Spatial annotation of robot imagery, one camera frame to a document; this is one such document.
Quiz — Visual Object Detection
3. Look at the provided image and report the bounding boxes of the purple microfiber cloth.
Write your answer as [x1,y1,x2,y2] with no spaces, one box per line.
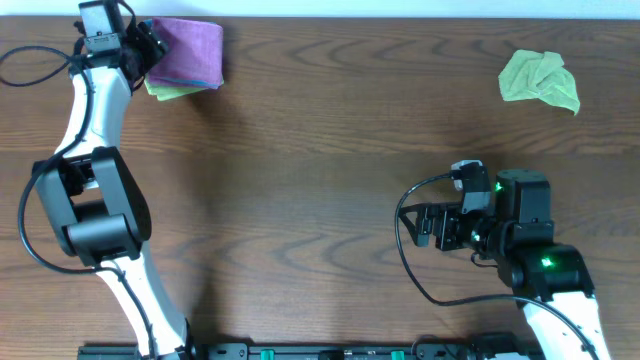
[147,17,225,90]

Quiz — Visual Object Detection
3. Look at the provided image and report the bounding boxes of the black cable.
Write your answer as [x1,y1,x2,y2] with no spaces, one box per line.
[0,0,161,360]
[393,172,601,360]

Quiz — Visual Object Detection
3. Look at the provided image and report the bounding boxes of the folded green cloth upper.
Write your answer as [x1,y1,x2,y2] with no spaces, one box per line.
[144,71,225,101]

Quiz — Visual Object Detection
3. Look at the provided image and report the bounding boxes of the left black cable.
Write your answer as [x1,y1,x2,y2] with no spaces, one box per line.
[0,0,161,360]

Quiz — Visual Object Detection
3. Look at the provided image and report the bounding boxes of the crumpled green microfiber cloth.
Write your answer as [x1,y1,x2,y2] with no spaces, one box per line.
[498,49,581,115]

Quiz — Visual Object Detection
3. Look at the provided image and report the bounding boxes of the folded green cloth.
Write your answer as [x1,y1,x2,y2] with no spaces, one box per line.
[156,87,205,101]
[144,71,225,101]

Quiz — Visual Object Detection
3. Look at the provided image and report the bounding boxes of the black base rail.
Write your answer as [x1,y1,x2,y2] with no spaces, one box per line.
[77,331,546,360]

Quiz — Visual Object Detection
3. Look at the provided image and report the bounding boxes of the folded green cloth bottom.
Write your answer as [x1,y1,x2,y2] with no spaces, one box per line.
[156,87,205,101]

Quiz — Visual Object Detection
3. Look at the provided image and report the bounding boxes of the right black cable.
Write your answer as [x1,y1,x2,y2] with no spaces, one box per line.
[393,172,601,360]

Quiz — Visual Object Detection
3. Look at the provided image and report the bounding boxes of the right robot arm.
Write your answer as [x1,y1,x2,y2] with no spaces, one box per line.
[394,162,610,359]

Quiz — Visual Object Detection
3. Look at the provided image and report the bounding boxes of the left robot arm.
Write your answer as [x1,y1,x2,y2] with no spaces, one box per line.
[29,22,196,359]

